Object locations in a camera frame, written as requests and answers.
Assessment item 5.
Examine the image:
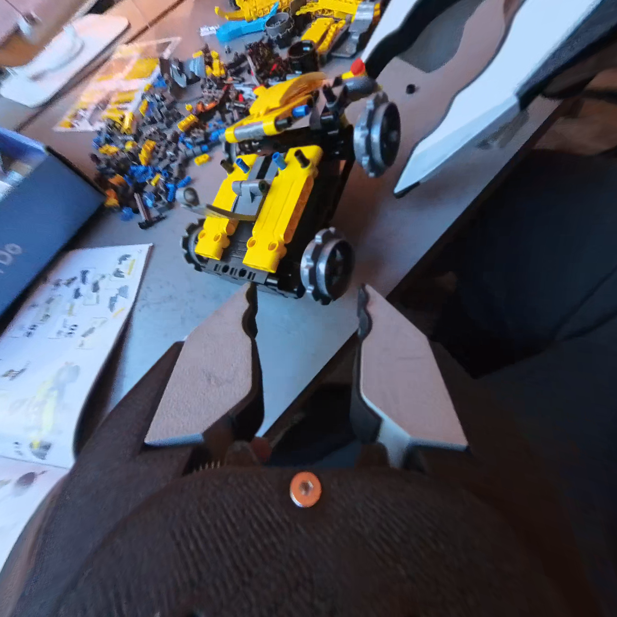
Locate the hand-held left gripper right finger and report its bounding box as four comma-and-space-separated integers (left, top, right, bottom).
350, 284, 469, 469

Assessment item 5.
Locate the black rubber tyre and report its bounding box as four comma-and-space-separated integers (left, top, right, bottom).
288, 40, 320, 64

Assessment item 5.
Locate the yellow toy brick car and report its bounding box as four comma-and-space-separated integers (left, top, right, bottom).
181, 60, 386, 305

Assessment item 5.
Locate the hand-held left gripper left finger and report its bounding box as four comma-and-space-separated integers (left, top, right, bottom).
145, 283, 265, 446

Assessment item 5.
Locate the person's black top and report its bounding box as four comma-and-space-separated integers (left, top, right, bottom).
477, 333, 617, 617

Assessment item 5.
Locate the grey toy wheel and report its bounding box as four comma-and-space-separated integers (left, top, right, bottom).
353, 92, 402, 178

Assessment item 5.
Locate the light blue brick separator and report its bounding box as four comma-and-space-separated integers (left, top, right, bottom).
214, 2, 281, 44

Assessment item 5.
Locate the white instruction booklet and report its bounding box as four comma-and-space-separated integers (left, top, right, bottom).
0, 243, 154, 569

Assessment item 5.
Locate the yellow printed leaflet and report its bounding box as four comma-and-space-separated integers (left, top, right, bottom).
54, 38, 182, 134

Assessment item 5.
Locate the flat brown cardboard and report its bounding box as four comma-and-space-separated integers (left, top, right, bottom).
92, 0, 218, 45

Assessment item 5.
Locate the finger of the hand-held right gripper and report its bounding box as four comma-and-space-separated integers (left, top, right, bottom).
362, 0, 475, 80
393, 0, 604, 198

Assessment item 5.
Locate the blue cardboard box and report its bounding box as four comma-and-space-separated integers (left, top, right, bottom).
0, 128, 105, 315

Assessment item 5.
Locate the pile of dark brick pieces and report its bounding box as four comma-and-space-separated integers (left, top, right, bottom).
91, 43, 302, 230

